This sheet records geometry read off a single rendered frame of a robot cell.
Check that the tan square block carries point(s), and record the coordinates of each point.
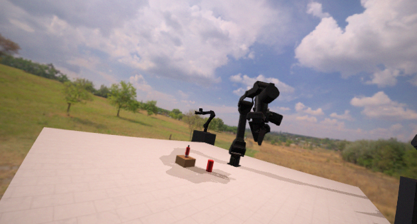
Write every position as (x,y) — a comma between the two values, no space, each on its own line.
(185,162)

